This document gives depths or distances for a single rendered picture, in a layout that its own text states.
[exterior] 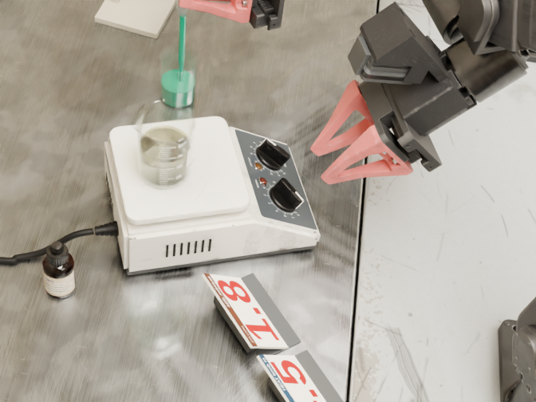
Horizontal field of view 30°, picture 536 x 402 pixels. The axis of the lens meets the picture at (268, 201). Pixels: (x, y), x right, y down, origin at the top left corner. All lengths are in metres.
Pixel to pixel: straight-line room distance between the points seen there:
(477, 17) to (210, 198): 0.30
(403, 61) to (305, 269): 0.28
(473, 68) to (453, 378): 0.30
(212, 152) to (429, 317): 0.27
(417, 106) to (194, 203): 0.23
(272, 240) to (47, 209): 0.24
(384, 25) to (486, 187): 0.36
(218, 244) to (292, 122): 0.23
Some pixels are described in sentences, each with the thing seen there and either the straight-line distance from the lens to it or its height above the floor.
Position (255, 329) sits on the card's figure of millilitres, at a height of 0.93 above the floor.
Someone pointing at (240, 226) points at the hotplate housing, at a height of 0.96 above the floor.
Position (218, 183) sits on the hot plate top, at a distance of 0.96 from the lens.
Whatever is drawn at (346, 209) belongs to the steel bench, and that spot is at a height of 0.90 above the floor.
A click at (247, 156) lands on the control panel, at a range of 1.02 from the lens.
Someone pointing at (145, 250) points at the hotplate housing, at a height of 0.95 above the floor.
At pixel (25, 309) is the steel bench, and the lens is 0.98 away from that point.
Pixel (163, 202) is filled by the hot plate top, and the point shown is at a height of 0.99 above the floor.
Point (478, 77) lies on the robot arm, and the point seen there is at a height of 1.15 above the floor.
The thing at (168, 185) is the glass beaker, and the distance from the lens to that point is 0.95.
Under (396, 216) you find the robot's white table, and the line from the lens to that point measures 1.08.
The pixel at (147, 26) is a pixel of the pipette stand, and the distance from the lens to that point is 1.23.
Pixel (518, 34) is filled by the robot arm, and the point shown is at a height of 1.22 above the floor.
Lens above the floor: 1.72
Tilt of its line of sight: 50 degrees down
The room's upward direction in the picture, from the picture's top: 10 degrees clockwise
